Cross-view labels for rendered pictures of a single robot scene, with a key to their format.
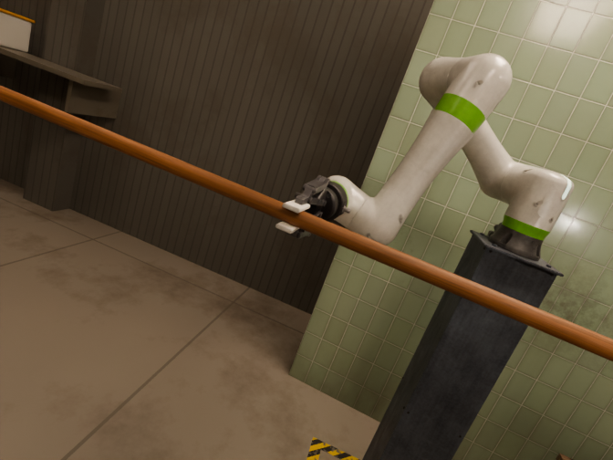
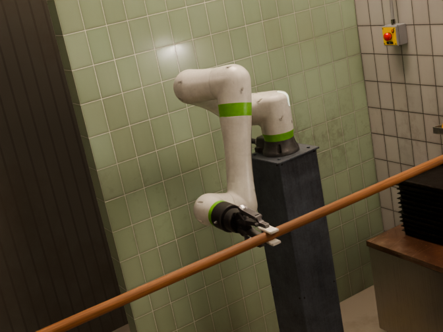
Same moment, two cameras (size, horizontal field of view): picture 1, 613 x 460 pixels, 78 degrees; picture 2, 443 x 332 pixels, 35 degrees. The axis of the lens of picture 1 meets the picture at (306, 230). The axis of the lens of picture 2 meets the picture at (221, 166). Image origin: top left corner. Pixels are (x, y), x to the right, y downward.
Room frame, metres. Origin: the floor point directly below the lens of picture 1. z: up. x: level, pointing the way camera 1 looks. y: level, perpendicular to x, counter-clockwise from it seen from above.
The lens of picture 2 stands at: (-0.74, 1.37, 2.01)
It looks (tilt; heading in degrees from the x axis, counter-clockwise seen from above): 17 degrees down; 319
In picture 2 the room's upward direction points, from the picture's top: 11 degrees counter-clockwise
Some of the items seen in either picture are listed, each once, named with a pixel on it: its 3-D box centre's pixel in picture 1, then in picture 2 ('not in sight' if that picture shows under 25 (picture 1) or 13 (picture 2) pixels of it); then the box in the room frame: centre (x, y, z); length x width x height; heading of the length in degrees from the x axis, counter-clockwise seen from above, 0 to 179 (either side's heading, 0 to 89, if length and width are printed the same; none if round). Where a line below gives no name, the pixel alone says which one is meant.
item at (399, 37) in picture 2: not in sight; (394, 34); (1.24, -1.65, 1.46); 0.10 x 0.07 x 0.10; 168
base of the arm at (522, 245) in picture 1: (512, 236); (271, 142); (1.20, -0.62, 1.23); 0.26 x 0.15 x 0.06; 172
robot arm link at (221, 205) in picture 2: (327, 202); (229, 217); (0.87, -0.02, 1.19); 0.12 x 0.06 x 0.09; 78
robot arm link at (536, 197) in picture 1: (534, 201); (271, 114); (1.16, -0.61, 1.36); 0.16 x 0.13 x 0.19; 24
